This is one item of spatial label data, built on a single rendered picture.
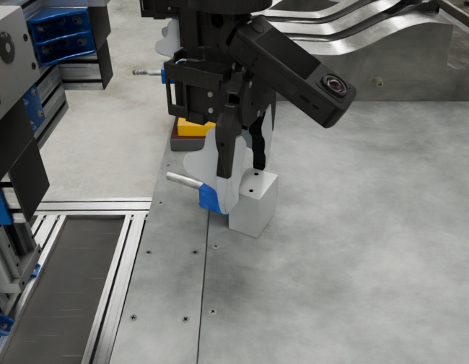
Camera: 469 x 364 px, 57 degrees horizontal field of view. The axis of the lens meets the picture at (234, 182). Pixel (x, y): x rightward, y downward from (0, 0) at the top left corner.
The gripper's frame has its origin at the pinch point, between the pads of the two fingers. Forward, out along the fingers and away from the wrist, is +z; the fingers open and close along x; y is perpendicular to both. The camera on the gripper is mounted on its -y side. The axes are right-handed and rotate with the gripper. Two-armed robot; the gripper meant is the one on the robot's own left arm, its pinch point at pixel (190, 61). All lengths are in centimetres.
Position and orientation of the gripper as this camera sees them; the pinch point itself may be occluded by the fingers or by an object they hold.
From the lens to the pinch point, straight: 80.3
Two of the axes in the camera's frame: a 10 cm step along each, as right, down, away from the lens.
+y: -10.0, 0.0, 0.0
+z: 0.0, 8.1, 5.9
